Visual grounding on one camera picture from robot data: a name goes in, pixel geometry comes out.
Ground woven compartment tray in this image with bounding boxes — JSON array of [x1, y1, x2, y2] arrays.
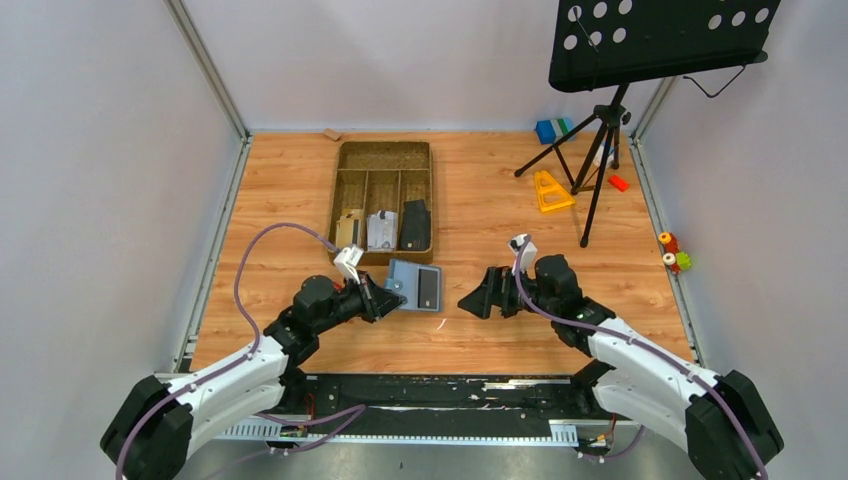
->
[[328, 141, 435, 239]]

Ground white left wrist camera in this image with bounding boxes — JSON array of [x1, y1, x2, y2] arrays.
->
[[333, 244, 364, 284]]

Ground yellow triangular toy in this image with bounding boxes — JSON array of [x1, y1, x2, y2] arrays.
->
[[533, 170, 576, 214]]

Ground small cardboard scrap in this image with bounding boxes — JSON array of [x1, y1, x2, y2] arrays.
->
[[322, 128, 342, 142]]

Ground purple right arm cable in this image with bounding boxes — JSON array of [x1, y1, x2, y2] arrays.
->
[[513, 236, 770, 480]]

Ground red block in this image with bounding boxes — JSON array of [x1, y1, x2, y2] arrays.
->
[[608, 175, 630, 192]]

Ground white slotted cable duct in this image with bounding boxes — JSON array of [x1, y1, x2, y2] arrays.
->
[[218, 418, 580, 446]]

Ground blue green block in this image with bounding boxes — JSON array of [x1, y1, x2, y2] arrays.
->
[[534, 117, 574, 145]]

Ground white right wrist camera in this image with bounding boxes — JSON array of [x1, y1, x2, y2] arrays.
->
[[508, 234, 538, 273]]

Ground black music stand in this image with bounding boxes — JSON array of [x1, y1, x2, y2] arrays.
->
[[513, 0, 783, 249]]

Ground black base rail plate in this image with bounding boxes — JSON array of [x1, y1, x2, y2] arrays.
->
[[270, 374, 612, 439]]

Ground black wallet in tray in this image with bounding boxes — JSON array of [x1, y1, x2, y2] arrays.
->
[[398, 199, 432, 251]]

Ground white card in tray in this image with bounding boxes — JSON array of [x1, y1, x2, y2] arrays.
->
[[366, 210, 398, 252]]

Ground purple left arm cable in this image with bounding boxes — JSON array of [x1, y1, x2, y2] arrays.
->
[[115, 222, 342, 480]]

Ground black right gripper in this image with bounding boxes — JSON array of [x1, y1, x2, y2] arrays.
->
[[458, 264, 557, 320]]

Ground tan cards in tray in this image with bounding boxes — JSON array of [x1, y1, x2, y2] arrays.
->
[[335, 208, 365, 249]]

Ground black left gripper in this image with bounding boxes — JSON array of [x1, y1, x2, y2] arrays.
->
[[313, 269, 407, 335]]

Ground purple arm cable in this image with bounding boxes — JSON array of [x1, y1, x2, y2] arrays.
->
[[115, 222, 342, 480], [513, 236, 770, 480]]

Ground colourful toy stack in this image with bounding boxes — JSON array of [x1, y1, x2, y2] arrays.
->
[[657, 231, 693, 275]]

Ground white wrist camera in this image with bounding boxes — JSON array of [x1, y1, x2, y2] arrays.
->
[[333, 244, 364, 284], [508, 234, 538, 273]]

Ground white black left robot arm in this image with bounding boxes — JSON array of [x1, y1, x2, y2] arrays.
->
[[100, 271, 407, 479]]

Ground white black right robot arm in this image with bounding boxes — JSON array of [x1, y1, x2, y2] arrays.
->
[[458, 255, 785, 479]]

